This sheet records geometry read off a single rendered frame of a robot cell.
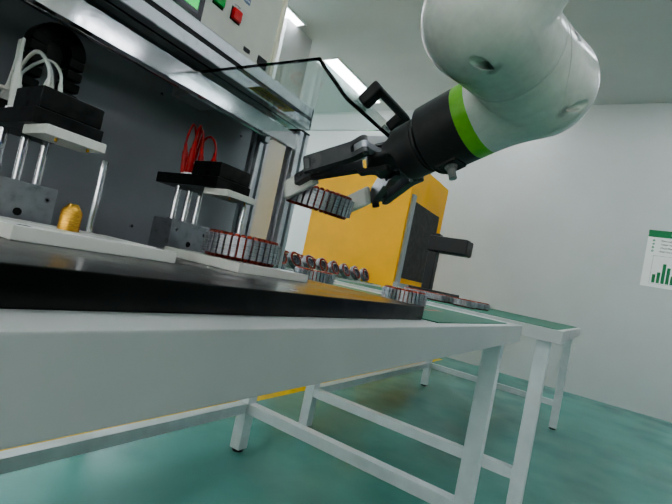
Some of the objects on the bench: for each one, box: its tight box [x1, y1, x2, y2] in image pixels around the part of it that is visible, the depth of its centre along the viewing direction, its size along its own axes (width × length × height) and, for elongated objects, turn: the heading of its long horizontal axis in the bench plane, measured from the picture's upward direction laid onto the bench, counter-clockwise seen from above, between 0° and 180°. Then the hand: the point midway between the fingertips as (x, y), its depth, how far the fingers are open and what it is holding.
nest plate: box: [164, 246, 309, 283], centre depth 63 cm, size 15×15×1 cm
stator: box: [381, 285, 428, 307], centre depth 106 cm, size 11×11×4 cm
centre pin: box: [56, 203, 83, 233], centre depth 43 cm, size 2×2×3 cm
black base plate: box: [0, 237, 424, 320], centre depth 54 cm, size 47×64×2 cm
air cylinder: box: [0, 176, 58, 225], centre depth 51 cm, size 5×8×6 cm
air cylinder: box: [148, 216, 210, 253], centre depth 71 cm, size 5×8×6 cm
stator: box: [294, 266, 335, 285], centre depth 117 cm, size 11×11×4 cm
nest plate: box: [0, 216, 177, 263], centre depth 43 cm, size 15×15×1 cm
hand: (321, 196), depth 69 cm, fingers closed on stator, 11 cm apart
